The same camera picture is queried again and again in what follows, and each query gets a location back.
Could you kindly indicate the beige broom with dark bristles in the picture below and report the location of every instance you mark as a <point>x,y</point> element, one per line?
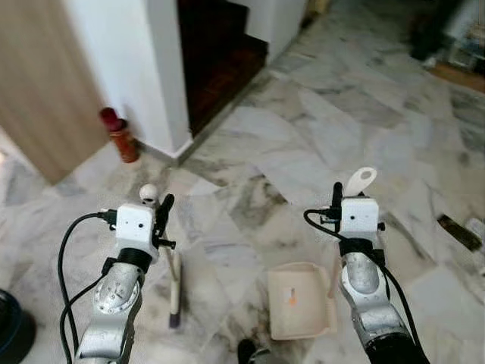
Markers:
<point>175,296</point>

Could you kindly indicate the red-capped orange spray can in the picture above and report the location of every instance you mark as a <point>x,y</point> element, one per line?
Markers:
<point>123,140</point>

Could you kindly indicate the dark brown comb-like strip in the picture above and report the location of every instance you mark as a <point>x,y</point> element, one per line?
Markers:
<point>458,232</point>

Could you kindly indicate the white paper scrap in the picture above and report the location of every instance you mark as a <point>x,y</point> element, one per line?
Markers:
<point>475,226</point>

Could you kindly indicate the dark wooden staircase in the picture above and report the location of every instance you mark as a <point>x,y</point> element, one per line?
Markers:
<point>220,68</point>

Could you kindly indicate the black and grey robot foot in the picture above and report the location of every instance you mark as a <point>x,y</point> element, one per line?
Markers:
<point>250,353</point>

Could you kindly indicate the brown wooden board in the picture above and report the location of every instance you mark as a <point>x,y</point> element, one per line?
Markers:
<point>458,76</point>

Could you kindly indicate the light wooden door panel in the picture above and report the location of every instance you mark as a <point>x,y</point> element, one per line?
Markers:
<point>45,83</point>

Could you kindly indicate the black round bin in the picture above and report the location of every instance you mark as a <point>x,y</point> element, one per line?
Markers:
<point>15,330</point>

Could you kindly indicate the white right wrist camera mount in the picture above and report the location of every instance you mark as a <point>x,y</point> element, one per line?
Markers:
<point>358,216</point>

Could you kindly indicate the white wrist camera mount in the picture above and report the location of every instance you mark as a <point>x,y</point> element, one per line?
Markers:
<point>135,226</point>
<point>358,216</point>

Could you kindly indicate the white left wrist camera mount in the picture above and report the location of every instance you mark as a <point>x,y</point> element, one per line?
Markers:
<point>135,226</point>

